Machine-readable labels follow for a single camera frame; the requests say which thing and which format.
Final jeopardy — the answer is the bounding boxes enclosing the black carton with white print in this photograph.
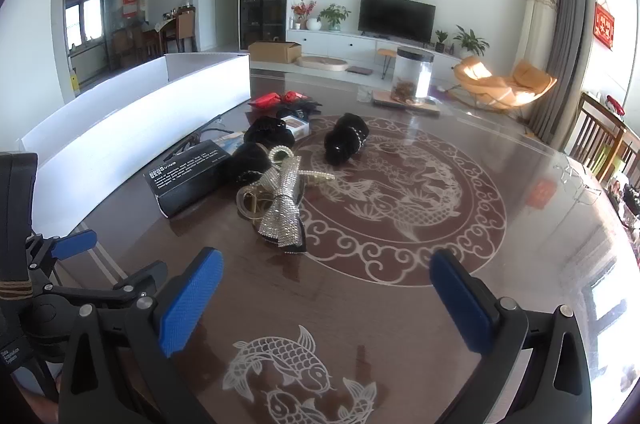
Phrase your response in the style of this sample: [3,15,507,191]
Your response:
[143,140,234,219]

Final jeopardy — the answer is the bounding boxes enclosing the white oval pet bed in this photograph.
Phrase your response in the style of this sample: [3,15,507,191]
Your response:
[297,55,349,73]

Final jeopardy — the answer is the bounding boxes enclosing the blue and white carton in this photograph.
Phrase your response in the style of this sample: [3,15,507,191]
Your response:
[279,116,311,140]

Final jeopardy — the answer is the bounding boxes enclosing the red wall hanging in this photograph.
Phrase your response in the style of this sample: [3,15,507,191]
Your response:
[594,1,615,51]

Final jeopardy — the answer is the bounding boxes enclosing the white board panel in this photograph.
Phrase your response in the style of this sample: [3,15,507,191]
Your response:
[17,52,251,191]

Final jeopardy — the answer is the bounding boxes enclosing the brown upholstered dining chair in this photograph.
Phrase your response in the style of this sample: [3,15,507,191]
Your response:
[175,11,197,54]

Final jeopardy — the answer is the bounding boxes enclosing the large potted plant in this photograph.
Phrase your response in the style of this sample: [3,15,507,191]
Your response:
[452,24,490,59]

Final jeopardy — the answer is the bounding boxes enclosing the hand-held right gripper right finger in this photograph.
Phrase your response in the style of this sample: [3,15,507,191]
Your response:
[430,250,598,424]

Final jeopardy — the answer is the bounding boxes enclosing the red flowers in vase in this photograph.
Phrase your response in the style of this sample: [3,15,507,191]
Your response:
[291,0,317,30]

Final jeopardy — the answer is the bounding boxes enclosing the black fabric flower hair tie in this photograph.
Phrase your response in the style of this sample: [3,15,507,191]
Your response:
[276,96,324,121]

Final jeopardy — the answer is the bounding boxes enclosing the black flat screen television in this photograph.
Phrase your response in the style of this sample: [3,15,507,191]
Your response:
[359,0,436,43]

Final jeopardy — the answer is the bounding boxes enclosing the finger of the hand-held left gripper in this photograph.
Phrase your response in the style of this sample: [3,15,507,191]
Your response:
[45,263,169,309]
[25,229,98,277]

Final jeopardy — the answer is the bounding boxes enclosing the orange lounge chair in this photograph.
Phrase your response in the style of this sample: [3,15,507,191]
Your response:
[453,56,558,111]

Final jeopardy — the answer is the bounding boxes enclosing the clear plastic jar black lid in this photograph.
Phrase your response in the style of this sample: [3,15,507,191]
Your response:
[392,46,434,103]

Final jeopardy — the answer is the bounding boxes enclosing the white interior door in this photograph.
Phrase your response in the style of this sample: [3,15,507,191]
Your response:
[215,0,239,53]

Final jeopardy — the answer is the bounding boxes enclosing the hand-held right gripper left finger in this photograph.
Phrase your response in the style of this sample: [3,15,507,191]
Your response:
[59,248,224,424]

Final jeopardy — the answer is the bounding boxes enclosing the wooden dining chair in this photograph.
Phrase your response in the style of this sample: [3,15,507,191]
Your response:
[565,91,628,166]
[595,129,640,201]

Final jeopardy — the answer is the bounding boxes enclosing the standing air conditioner lace cover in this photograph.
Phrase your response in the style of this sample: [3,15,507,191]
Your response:
[515,0,559,66]

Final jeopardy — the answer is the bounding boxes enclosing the silver rhinestone bow hair clip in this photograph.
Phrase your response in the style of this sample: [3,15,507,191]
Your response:
[255,154,309,256]

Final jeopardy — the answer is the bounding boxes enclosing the brown patterned desktop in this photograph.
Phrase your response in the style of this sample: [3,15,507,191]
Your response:
[47,71,640,424]

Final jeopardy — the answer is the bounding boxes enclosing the cardboard box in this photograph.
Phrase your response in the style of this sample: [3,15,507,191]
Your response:
[248,40,302,64]

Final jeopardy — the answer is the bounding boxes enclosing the translucent amber hair clip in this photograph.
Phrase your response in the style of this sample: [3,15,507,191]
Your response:
[236,185,273,221]

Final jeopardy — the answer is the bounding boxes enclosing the black sequined velvet scrunchie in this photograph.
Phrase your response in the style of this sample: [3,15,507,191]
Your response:
[244,116,297,146]

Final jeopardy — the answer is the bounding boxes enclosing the leafy green potted plant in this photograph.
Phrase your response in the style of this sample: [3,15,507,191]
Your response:
[317,3,351,32]

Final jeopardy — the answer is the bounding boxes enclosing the grey curtain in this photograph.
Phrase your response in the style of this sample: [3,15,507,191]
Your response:
[527,0,599,151]

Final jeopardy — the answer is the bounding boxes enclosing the black lace-trimmed velvet scrunchie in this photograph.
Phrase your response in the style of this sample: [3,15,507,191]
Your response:
[227,143,274,186]

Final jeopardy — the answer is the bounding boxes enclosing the red foil packet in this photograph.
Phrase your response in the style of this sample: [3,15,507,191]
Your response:
[248,91,304,110]

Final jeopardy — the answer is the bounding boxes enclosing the white television cabinet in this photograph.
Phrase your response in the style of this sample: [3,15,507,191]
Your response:
[287,28,463,78]

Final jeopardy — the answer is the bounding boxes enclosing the wooden stool with metal legs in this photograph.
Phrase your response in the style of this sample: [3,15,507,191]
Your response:
[377,48,402,80]

